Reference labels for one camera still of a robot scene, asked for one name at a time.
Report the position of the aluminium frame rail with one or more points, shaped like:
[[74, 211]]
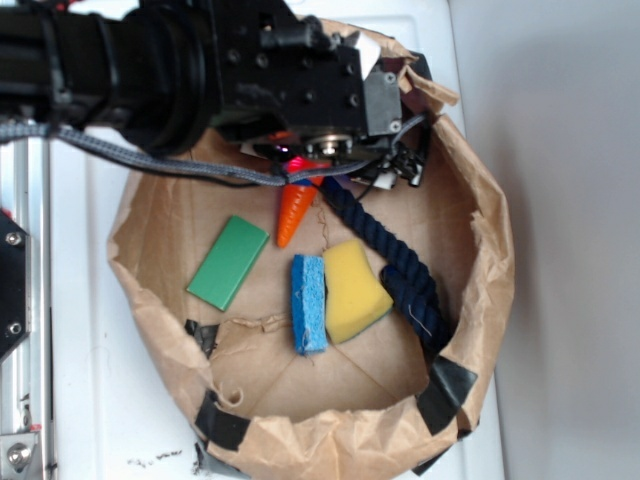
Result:
[[27, 419]]

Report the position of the brown paper bag bin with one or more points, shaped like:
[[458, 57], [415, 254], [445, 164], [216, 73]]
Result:
[[373, 407]]

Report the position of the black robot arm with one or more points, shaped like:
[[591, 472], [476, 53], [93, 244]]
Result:
[[169, 70]]

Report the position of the yellow sponge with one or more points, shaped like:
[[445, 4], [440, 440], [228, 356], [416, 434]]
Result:
[[355, 297]]

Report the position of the orange toy carrot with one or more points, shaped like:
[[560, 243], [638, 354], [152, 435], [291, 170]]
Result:
[[296, 199]]

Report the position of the green rectangular block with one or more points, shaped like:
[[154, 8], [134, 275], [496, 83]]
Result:
[[228, 263]]

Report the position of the white plastic tray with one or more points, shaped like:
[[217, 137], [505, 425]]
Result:
[[114, 418]]

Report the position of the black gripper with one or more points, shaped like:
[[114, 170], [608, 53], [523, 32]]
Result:
[[291, 84]]

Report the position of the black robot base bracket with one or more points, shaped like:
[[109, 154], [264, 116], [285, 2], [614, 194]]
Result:
[[15, 284]]

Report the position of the blue sponge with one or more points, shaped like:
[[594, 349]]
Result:
[[308, 304]]

